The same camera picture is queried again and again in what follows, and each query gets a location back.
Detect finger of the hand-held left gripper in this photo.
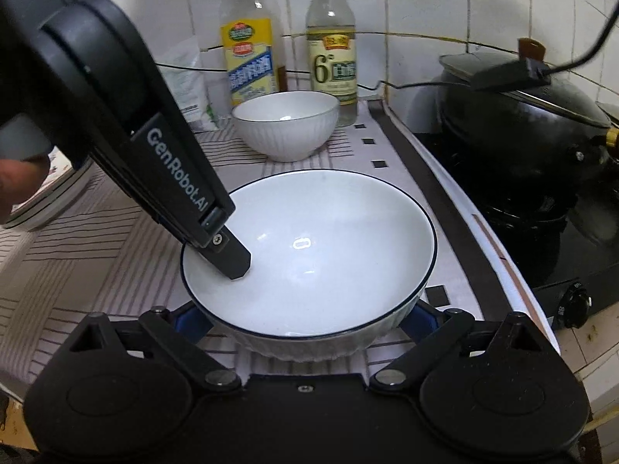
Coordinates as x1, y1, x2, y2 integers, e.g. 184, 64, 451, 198
200, 225, 253, 281

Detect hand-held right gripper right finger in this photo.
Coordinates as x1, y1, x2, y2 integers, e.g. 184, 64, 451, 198
370, 300, 552, 391

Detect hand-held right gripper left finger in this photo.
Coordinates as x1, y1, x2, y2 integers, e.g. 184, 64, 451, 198
63, 300, 243, 392

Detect white ribbed bowl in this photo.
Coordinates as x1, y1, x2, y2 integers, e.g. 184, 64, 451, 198
180, 169, 438, 363
231, 91, 340, 163

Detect white plate with sun print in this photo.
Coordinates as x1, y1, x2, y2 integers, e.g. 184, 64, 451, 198
5, 169, 95, 232

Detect person's left hand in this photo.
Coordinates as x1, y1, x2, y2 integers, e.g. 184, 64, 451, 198
0, 157, 49, 225

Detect clear plastic bag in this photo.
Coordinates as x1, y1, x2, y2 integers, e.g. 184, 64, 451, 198
157, 36, 228, 132

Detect striped tablecloth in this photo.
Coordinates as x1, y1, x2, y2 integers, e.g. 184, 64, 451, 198
0, 99, 562, 387

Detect black gas stove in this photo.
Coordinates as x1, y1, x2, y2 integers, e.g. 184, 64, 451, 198
411, 130, 619, 332

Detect yellow label cooking wine bottle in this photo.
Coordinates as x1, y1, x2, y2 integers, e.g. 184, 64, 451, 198
219, 0, 287, 108

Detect clear vinegar bottle yellow cap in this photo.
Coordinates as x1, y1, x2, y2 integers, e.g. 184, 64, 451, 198
306, 0, 359, 127

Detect glass wok lid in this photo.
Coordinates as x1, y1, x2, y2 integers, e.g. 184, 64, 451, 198
439, 38, 612, 129

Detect black rectangular connector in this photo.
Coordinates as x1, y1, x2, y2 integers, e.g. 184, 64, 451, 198
471, 59, 549, 92

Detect black wok with wooden handle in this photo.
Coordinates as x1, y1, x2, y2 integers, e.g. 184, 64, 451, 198
436, 51, 619, 233

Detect long black power cable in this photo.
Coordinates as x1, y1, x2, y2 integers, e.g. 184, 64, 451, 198
157, 60, 442, 94

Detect black connector cable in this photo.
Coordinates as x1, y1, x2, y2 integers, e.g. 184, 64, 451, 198
539, 7, 619, 78

